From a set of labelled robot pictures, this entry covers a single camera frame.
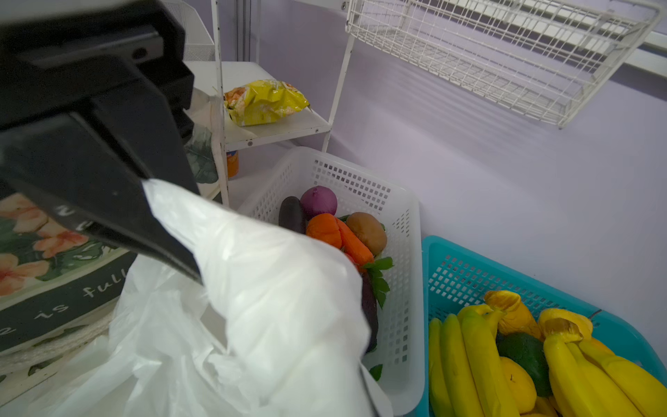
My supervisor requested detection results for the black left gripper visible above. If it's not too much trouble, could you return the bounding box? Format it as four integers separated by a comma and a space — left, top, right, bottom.
1, 1, 201, 281

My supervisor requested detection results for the canvas floral tote bag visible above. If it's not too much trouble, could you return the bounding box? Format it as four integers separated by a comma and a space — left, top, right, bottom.
1, 177, 140, 403

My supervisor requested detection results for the white plastic grocery bag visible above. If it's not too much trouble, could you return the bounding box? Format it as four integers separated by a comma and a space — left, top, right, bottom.
24, 180, 392, 416

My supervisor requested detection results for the orange Fanta soda can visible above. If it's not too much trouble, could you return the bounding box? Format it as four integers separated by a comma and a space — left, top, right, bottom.
226, 151, 240, 178

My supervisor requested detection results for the white three-tier shelf rack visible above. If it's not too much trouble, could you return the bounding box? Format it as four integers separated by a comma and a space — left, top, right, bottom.
183, 1, 354, 205

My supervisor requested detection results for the yellow-green corn chips bag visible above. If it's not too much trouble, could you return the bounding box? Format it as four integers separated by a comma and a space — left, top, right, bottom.
223, 79, 310, 127

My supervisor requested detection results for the white plastic vegetable basket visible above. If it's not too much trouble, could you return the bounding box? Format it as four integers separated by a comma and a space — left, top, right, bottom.
239, 148, 427, 416

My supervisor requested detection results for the long purple toy eggplant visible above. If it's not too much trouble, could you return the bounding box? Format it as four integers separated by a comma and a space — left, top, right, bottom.
278, 196, 307, 235

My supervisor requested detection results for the purple toy onion back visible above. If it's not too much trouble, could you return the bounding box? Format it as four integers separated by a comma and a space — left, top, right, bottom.
300, 186, 338, 218

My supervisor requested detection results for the orange toy pumpkin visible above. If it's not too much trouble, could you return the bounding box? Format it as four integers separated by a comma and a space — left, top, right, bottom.
306, 213, 343, 250

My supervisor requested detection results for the toy carrot back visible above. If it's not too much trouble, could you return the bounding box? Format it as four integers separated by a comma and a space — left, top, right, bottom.
336, 216, 394, 309

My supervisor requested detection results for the toy carrot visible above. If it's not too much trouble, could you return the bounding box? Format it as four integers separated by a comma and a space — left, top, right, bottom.
368, 364, 383, 382
336, 216, 394, 309

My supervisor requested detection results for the brown toy potato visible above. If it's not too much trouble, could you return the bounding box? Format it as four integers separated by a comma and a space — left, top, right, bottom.
345, 212, 388, 256

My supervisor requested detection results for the dark purple toy eggplant right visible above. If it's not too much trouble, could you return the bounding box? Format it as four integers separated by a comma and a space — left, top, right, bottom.
361, 273, 379, 354

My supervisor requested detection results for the toy carrot front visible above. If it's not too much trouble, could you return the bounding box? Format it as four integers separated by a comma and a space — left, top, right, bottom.
368, 364, 383, 382

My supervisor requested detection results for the teal plastic fruit basket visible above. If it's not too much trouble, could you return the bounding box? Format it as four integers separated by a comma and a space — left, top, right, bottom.
417, 236, 666, 416

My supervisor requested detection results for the yellow-green toy mango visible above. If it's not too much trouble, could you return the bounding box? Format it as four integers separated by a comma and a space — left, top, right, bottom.
429, 304, 519, 416

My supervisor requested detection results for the green toy avocado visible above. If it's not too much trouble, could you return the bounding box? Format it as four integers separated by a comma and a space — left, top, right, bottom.
497, 333, 552, 398

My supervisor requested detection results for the toy banana bunch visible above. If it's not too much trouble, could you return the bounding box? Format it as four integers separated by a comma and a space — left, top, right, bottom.
538, 309, 666, 416

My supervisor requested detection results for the white wire wall basket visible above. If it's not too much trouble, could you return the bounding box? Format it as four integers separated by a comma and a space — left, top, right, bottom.
346, 0, 666, 128

